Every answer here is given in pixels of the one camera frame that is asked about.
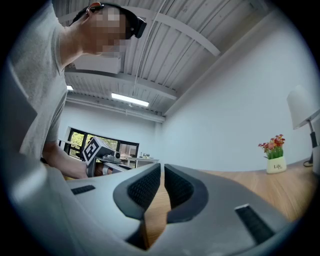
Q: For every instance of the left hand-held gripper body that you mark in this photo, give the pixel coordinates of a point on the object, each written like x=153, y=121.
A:
x=92, y=150

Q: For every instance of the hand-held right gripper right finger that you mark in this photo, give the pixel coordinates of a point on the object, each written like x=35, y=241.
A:
x=185, y=195

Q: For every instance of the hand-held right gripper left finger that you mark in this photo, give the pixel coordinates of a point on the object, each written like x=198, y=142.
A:
x=140, y=190

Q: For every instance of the person's left forearm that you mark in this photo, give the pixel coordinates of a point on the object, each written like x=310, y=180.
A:
x=65, y=165

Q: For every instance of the person's left hand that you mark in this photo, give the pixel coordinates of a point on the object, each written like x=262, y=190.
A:
x=103, y=170

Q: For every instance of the black framed window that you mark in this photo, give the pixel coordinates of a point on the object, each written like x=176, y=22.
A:
x=77, y=140

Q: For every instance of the white side table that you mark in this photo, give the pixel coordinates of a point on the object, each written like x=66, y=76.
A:
x=145, y=160

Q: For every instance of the long ceiling light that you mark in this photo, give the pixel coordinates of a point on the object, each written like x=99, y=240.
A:
x=69, y=87
x=130, y=99

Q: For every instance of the person's grey shirt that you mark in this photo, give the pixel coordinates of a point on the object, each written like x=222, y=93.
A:
x=42, y=75

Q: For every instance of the flower plant in white pot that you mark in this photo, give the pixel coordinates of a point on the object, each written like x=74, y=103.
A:
x=275, y=162

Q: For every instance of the person's head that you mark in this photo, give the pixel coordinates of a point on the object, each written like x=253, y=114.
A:
x=82, y=37

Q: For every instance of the white shade table lamp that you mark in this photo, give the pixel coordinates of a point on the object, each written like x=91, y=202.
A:
x=300, y=107

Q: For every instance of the grey gripper camera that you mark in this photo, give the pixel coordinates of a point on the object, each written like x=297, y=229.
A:
x=113, y=155

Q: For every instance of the black head-worn camera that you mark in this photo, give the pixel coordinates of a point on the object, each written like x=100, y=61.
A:
x=138, y=27

